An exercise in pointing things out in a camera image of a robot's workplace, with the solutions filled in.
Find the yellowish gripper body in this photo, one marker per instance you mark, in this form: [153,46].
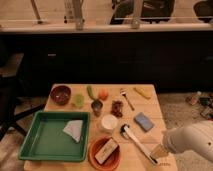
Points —
[159,151]

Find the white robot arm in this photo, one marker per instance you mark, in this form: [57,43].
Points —
[197,137]

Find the orange bowl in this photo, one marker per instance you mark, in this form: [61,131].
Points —
[111,163]

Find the purple bowl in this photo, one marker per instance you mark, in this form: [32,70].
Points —
[60,94]

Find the blue sponge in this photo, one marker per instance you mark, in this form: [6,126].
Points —
[144,122]

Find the white cup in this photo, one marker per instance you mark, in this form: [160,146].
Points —
[109,123]

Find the brown toy food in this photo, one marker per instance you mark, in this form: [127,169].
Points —
[116,108]

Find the yellow banana toy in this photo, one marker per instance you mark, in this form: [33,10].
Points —
[142,93]

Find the metal fork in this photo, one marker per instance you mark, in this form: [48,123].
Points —
[123,93]

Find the metal cup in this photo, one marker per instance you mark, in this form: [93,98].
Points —
[97,107]

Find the orange toy fruit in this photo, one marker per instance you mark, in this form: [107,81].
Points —
[103,94]

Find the white folded cloth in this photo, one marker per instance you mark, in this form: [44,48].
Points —
[73,128]

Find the green toy vegetable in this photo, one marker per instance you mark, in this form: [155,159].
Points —
[90,93]

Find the green plastic tray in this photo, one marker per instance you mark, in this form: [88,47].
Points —
[46,140]

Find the black office chair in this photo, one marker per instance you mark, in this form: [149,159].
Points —
[8,103]

